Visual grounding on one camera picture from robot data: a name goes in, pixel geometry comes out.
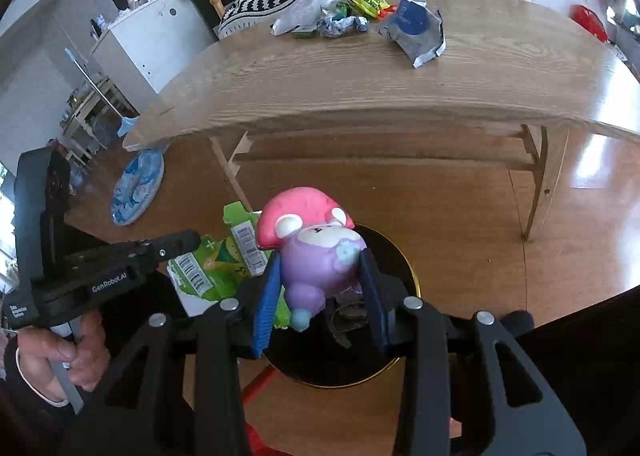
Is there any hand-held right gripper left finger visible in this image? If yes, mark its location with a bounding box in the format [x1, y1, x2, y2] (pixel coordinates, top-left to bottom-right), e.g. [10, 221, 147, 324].
[65, 253, 284, 456]

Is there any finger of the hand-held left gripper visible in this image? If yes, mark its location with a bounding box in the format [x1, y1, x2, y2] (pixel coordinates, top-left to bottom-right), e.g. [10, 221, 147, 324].
[125, 230, 202, 269]

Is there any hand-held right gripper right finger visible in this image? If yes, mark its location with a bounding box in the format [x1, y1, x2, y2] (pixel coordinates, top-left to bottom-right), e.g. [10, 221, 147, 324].
[360, 250, 587, 456]

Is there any green snack wrapper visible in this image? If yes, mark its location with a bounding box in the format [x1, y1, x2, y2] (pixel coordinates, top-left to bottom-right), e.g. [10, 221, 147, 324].
[167, 201, 291, 329]

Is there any pink purple mushroom toy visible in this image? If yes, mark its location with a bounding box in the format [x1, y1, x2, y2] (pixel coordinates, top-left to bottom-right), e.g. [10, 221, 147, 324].
[256, 187, 368, 332]

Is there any black round bin gold rim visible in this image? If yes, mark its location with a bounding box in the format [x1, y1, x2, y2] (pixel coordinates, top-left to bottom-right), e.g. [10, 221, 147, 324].
[260, 223, 422, 389]

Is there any blue white wrapper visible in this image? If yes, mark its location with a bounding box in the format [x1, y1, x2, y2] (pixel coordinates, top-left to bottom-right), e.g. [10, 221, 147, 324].
[316, 15, 371, 39]

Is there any green yellow snack packet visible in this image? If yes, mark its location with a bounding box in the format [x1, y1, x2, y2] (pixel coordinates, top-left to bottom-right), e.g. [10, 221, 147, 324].
[343, 0, 392, 19]

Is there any person's left forearm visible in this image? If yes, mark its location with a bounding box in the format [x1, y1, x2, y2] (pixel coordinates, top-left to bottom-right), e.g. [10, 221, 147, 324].
[0, 336, 96, 456]

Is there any person's left hand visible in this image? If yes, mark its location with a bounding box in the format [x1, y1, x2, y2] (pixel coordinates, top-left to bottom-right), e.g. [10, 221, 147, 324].
[15, 311, 113, 404]

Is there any brown crumpled wrapper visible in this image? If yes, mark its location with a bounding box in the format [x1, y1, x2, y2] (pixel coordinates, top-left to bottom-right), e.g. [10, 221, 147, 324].
[327, 293, 371, 349]

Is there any blue round plate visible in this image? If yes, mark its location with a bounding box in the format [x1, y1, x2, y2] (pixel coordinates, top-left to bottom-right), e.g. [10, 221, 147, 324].
[111, 150, 166, 227]

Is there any wooden rack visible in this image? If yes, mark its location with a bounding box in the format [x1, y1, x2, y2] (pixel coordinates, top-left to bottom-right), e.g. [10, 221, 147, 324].
[59, 76, 138, 164]

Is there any mop with blue head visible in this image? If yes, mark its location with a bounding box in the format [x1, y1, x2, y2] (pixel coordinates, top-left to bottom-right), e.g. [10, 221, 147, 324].
[64, 48, 140, 138]

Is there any white cabinet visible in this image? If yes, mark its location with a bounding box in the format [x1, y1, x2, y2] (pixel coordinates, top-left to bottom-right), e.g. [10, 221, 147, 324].
[91, 0, 217, 93]

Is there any wooden table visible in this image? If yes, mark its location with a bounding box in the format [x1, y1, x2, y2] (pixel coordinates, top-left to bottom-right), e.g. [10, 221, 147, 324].
[121, 0, 640, 243]

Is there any clear plastic bag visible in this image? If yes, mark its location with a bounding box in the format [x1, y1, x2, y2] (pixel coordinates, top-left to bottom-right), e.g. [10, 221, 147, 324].
[270, 0, 346, 37]

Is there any blue silver foil packet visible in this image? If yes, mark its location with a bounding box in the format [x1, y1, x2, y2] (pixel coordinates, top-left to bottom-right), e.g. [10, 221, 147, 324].
[376, 0, 447, 69]

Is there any red bag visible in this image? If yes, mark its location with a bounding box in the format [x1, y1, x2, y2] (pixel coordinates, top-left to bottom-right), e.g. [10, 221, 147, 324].
[571, 5, 609, 43]

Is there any red strap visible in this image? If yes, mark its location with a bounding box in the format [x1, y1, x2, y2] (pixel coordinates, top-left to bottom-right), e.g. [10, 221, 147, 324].
[241, 365, 278, 456]

